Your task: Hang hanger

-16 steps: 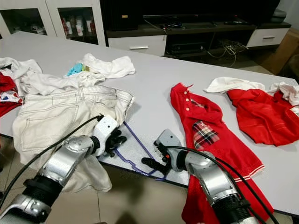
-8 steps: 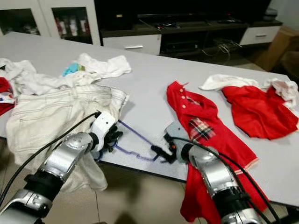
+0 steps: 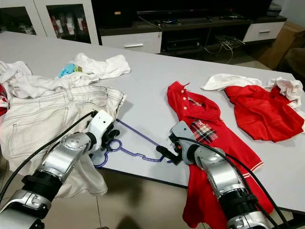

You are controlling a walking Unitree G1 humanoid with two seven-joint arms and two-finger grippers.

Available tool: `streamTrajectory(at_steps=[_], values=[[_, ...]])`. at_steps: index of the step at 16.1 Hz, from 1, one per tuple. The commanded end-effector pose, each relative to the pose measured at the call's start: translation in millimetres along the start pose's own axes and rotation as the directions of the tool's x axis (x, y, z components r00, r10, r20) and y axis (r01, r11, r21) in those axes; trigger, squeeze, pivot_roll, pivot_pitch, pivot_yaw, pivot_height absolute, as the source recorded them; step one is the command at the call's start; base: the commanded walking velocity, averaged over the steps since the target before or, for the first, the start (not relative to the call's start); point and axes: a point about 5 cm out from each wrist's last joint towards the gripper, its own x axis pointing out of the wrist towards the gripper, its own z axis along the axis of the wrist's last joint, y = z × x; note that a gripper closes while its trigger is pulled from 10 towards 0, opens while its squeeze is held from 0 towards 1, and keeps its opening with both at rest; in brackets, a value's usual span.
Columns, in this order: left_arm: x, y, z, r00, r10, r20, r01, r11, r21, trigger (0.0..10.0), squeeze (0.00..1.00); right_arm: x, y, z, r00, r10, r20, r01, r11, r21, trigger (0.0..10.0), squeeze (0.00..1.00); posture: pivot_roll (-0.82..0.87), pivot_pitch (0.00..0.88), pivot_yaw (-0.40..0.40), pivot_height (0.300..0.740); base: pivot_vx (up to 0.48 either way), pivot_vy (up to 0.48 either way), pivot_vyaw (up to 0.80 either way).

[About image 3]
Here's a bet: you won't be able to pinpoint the red white bottle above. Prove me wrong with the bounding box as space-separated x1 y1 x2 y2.
76 17 89 35

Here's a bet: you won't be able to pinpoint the purple plastic hanger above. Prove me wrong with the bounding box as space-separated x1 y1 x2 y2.
95 119 174 168

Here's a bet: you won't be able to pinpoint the white glass-door cabinet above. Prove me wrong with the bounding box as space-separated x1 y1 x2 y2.
0 0 100 46

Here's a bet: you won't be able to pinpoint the cream jeans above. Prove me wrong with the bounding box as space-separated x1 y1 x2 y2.
0 85 127 198

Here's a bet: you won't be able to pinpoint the beige cable tangle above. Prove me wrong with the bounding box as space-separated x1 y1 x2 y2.
204 33 244 62

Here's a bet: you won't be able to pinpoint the black set-top box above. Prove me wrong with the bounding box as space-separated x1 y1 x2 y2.
162 36 202 52

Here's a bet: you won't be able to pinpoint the wooden TV stand white drawer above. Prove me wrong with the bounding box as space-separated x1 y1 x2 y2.
99 14 286 55

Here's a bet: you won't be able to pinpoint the red t-shirt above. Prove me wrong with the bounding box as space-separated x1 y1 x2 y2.
0 91 8 109

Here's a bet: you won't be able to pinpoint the black television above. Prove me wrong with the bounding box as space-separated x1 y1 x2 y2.
133 0 272 22

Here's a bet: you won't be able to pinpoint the red polo shirt plaid patch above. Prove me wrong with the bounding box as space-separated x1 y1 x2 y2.
167 81 275 229

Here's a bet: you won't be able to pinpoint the brown chair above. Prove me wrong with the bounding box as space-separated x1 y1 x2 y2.
286 48 305 79

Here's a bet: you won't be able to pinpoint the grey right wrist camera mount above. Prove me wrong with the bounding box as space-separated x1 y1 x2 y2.
170 120 196 158

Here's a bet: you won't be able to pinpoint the white round device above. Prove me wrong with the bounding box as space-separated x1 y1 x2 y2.
267 1 283 15

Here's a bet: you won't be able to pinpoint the red knit garment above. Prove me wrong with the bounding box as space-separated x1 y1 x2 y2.
224 85 305 143

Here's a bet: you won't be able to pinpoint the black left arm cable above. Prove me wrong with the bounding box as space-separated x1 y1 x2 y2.
0 111 98 201

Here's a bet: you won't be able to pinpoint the cardboard box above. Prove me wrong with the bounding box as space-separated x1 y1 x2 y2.
257 21 305 70

